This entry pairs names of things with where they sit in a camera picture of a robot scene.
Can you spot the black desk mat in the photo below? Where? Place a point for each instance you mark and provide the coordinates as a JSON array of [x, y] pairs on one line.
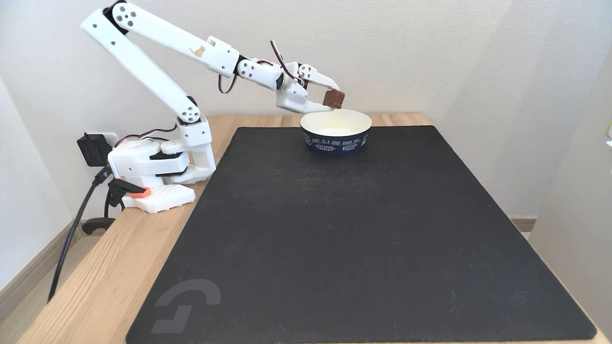
[[358, 239]]

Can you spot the red-brown toy block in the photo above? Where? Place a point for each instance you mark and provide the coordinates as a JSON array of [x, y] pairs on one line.
[[333, 99]]

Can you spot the black power adapter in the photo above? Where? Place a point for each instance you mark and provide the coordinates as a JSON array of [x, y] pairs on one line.
[[94, 149]]

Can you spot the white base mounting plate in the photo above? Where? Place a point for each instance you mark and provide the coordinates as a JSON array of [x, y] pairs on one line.
[[162, 198]]

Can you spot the black orange table clamp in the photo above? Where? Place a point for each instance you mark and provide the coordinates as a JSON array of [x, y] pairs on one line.
[[125, 187]]

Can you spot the dark printed paper bowl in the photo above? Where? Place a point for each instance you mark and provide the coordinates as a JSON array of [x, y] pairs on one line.
[[336, 138]]

